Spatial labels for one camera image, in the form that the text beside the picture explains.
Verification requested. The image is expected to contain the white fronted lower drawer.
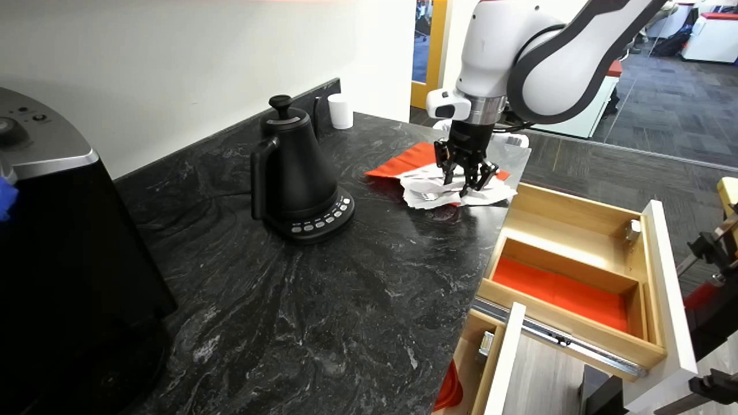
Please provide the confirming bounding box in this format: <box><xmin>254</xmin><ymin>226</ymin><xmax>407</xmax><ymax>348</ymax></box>
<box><xmin>429</xmin><ymin>300</ymin><xmax>529</xmax><ymax>415</ymax></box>

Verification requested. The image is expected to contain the yellow door frame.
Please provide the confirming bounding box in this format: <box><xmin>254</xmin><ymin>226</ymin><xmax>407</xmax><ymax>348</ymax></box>
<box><xmin>410</xmin><ymin>0</ymin><xmax>452</xmax><ymax>112</ymax></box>

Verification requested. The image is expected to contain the black tripod stand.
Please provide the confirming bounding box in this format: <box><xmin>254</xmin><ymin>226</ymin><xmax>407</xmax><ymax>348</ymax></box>
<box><xmin>683</xmin><ymin>175</ymin><xmax>738</xmax><ymax>364</ymax></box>

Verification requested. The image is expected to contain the white mug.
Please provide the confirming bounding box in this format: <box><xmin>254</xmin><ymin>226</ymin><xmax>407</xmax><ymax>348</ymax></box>
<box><xmin>326</xmin><ymin>92</ymin><xmax>356</xmax><ymax>133</ymax></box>

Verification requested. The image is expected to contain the white paper napkin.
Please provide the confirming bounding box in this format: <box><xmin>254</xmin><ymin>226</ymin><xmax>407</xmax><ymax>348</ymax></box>
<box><xmin>396</xmin><ymin>160</ymin><xmax>520</xmax><ymax>212</ymax></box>

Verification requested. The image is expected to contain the wooden segmented drawer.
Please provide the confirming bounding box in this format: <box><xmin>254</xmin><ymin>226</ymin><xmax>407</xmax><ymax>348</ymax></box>
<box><xmin>475</xmin><ymin>182</ymin><xmax>700</xmax><ymax>383</ymax></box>

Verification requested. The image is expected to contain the orange drawer liner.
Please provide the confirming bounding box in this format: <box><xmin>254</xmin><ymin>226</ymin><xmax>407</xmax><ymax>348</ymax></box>
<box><xmin>491</xmin><ymin>257</ymin><xmax>634</xmax><ymax>335</ymax></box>

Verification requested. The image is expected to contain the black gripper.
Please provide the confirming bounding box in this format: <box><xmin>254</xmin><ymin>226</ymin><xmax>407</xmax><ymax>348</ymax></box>
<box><xmin>434</xmin><ymin>120</ymin><xmax>504</xmax><ymax>195</ymax></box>

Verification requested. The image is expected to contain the black silver coffee machine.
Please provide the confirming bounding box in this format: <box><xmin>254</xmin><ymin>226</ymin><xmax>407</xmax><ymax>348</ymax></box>
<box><xmin>0</xmin><ymin>85</ymin><xmax>180</xmax><ymax>415</ymax></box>

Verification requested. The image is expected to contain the metal drawer slide rail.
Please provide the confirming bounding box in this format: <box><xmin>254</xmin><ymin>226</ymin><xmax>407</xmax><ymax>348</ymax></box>
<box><xmin>469</xmin><ymin>299</ymin><xmax>649</xmax><ymax>379</ymax></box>

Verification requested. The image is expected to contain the blue glove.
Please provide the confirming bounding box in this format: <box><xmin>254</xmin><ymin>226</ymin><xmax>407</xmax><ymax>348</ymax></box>
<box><xmin>0</xmin><ymin>175</ymin><xmax>19</xmax><ymax>225</ymax></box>

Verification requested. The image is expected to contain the red bowl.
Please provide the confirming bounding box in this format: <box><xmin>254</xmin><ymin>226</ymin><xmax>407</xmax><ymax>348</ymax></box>
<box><xmin>431</xmin><ymin>360</ymin><xmax>467</xmax><ymax>414</ymax></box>

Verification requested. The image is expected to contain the black electric kettle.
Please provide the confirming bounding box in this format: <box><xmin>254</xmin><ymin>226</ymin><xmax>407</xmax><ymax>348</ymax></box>
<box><xmin>250</xmin><ymin>92</ymin><xmax>357</xmax><ymax>246</ymax></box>

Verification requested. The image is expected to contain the white cabinet red top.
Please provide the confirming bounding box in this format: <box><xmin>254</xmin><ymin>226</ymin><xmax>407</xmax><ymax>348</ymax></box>
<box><xmin>679</xmin><ymin>7</ymin><xmax>738</xmax><ymax>65</ymax></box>

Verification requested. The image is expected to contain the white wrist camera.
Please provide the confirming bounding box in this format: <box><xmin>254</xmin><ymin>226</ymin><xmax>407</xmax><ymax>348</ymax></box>
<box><xmin>424</xmin><ymin>89</ymin><xmax>474</xmax><ymax>122</ymax></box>

